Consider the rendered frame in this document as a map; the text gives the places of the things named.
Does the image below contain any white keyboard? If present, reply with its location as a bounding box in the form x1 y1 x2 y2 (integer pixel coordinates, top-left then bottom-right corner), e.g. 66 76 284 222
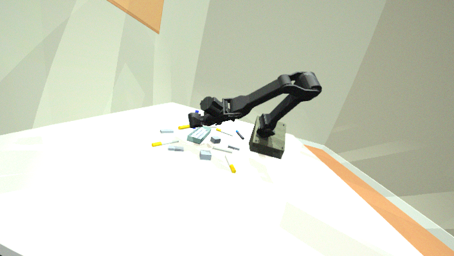
186 126 212 144

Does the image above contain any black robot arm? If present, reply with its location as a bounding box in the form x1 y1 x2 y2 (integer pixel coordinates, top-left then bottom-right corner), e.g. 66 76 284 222
200 71 322 141

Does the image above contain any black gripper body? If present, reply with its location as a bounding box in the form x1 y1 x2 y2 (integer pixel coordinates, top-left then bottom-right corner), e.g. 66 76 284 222
187 112 222 128

